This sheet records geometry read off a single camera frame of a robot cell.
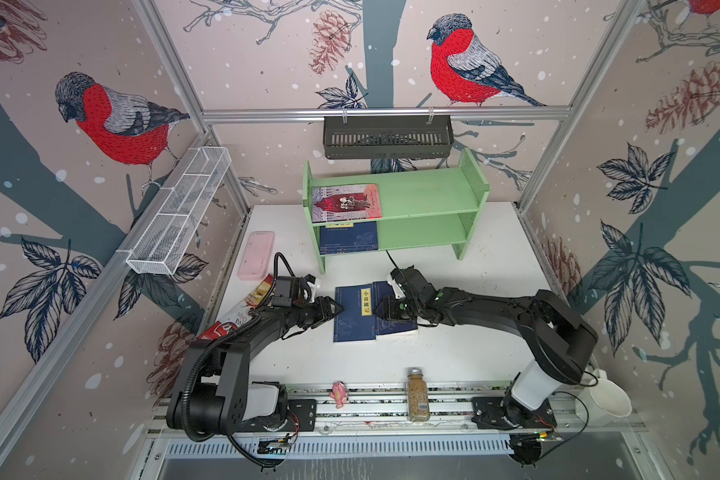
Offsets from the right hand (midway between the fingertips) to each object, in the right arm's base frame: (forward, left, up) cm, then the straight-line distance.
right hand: (376, 315), depth 86 cm
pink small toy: (-21, +9, -3) cm, 23 cm away
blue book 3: (+22, +10, +9) cm, 26 cm away
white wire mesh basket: (+3, +52, +28) cm, 59 cm away
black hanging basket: (+56, -3, +26) cm, 61 cm away
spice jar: (-22, -11, 0) cm, 25 cm away
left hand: (0, +11, +2) cm, 11 cm away
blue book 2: (+10, -2, -3) cm, 11 cm away
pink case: (+23, +45, -3) cm, 50 cm away
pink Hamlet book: (+23, +9, +24) cm, 34 cm away
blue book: (0, +6, -4) cm, 7 cm away
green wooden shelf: (+21, -12, +23) cm, 34 cm away
